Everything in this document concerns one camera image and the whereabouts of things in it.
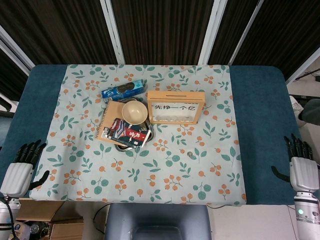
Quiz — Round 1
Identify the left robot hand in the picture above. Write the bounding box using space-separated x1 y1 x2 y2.
0 139 50 199

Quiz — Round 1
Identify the beige bowl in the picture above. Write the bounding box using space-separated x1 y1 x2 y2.
121 100 148 125

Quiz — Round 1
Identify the dark trousered leg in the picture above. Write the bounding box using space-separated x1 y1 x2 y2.
298 98 320 127

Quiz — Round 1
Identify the floral printed tablecloth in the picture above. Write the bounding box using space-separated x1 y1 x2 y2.
29 63 248 208

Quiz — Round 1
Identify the closed cardboard box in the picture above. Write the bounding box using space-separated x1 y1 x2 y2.
49 217 85 240

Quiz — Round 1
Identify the open cardboard box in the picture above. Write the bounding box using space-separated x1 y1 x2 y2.
15 198 66 223

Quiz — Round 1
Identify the wooden coin box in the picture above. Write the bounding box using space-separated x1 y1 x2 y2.
146 90 206 125

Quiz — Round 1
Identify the blue cookie box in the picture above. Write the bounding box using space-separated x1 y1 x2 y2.
101 79 148 103

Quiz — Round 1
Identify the grey blue robot torso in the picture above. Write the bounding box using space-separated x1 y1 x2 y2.
103 202 213 240

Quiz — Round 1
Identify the red blue snack packet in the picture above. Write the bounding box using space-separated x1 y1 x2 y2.
103 117 153 148

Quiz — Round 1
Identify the kraft spiral notebook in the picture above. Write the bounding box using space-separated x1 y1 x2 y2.
95 100 136 146

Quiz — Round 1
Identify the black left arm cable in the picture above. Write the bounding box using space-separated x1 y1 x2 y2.
3 196 15 238

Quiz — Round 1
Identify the thin black floor cable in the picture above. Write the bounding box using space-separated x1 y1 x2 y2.
92 203 111 234

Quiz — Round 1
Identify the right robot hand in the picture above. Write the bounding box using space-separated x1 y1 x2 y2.
271 133 320 194

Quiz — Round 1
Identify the dark slatted partition panel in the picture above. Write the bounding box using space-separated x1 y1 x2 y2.
0 0 126 70
199 0 266 66
111 0 216 65
229 0 320 83

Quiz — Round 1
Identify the metal tray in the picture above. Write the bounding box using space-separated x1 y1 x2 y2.
114 96 157 153

